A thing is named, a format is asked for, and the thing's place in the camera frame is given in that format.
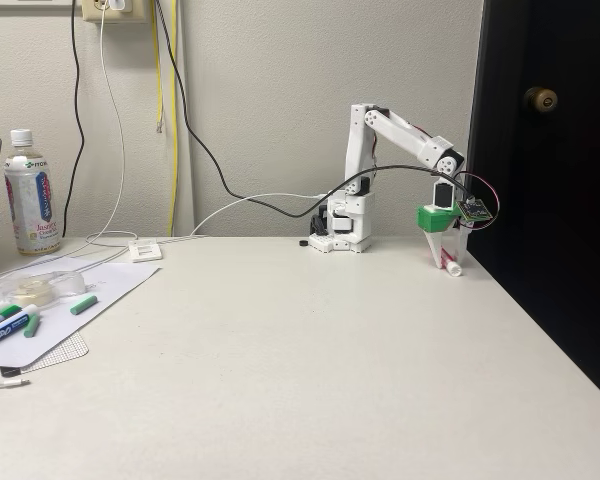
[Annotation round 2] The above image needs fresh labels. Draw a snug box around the clear tape dispenser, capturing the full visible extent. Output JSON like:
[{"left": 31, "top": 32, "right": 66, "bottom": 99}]
[{"left": 0, "top": 269, "right": 90, "bottom": 310}]

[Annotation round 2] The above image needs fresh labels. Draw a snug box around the yellow cable with plug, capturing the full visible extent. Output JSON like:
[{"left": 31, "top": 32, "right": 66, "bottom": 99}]
[{"left": 152, "top": 0, "right": 165, "bottom": 135}]

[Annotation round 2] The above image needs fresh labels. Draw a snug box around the green label Expo marker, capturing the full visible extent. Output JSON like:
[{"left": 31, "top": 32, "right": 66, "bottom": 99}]
[{"left": 0, "top": 301, "right": 24, "bottom": 332}]

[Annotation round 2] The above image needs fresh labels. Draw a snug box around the brass door knob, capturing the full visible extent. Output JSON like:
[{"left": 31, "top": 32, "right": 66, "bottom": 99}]
[{"left": 523, "top": 85, "right": 560, "bottom": 116}]

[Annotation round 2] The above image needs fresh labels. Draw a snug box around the white charger cable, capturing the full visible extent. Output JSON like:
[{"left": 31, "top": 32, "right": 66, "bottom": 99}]
[{"left": 82, "top": 7, "right": 141, "bottom": 249}]

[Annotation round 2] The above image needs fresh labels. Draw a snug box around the white square adapter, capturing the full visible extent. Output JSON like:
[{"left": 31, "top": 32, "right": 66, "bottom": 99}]
[{"left": 127, "top": 239, "right": 165, "bottom": 264}]

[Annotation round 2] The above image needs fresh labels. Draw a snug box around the grid mesh mat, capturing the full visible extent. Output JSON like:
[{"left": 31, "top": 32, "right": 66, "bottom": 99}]
[{"left": 18, "top": 330, "right": 92, "bottom": 375}]

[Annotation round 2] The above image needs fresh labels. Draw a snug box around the thick black camera cable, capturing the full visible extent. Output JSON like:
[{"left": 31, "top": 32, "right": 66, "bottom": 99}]
[{"left": 154, "top": 0, "right": 474, "bottom": 220}]

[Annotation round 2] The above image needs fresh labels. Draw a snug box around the thin black cable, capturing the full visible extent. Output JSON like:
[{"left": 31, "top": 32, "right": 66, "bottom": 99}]
[{"left": 61, "top": 0, "right": 86, "bottom": 239}]

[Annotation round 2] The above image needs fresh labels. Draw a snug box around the white USB cable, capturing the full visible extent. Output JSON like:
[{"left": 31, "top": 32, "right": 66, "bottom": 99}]
[{"left": 0, "top": 192, "right": 331, "bottom": 281}]

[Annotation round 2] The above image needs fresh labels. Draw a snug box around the beige wall outlet plate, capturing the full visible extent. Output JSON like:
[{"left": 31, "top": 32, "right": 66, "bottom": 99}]
[{"left": 81, "top": 0, "right": 149, "bottom": 25}]

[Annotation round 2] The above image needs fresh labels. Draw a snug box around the blue label Expo marker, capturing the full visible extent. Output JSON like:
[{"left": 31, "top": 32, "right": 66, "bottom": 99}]
[{"left": 0, "top": 303, "right": 40, "bottom": 352}]

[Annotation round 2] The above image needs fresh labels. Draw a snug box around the white paper sheet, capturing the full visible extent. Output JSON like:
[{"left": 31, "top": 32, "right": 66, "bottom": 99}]
[{"left": 0, "top": 261, "right": 163, "bottom": 370}]

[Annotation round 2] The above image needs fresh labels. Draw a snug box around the small camera circuit board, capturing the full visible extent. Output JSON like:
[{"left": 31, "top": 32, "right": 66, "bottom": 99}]
[{"left": 454, "top": 196, "right": 495, "bottom": 225}]

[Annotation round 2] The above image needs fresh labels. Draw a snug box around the red marker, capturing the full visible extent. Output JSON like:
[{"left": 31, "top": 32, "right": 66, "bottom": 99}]
[{"left": 439, "top": 246, "right": 463, "bottom": 279}]

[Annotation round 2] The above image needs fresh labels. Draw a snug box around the dark door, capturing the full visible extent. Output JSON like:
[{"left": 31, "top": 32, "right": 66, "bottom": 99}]
[{"left": 458, "top": 0, "right": 600, "bottom": 409}]

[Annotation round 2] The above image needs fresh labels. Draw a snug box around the jasmine tea bottle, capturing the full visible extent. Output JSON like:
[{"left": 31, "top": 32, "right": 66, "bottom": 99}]
[{"left": 3, "top": 128, "right": 63, "bottom": 257}]

